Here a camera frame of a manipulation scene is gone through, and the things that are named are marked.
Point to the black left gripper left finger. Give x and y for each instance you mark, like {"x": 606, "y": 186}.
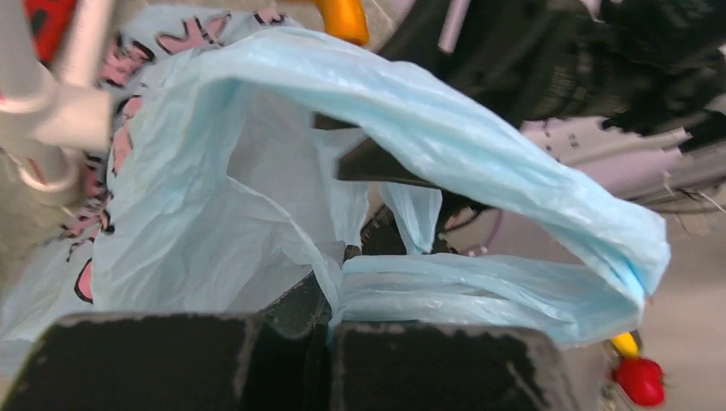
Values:
{"x": 268, "y": 360}

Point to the orange plastic faucet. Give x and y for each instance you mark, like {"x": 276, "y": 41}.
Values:
{"x": 344, "y": 19}

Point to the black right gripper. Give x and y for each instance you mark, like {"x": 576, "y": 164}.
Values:
{"x": 642, "y": 67}

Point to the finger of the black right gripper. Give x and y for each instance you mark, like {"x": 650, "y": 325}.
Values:
{"x": 369, "y": 162}

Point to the red fake fruit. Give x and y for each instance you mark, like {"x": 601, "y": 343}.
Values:
{"x": 642, "y": 380}

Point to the red grey pipe wrench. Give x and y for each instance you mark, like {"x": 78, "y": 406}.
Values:
{"x": 49, "y": 21}

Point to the yellow fake banana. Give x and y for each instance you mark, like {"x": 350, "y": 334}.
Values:
{"x": 627, "y": 345}

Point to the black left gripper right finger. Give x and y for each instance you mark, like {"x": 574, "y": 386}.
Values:
{"x": 414, "y": 366}

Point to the white vertical pipe with fittings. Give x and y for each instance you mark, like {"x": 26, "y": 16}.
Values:
{"x": 50, "y": 115}

